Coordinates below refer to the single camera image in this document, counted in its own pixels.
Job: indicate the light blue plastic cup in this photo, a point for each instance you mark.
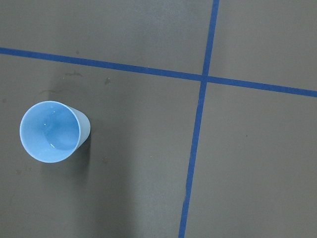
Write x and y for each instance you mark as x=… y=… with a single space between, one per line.
x=51 y=131

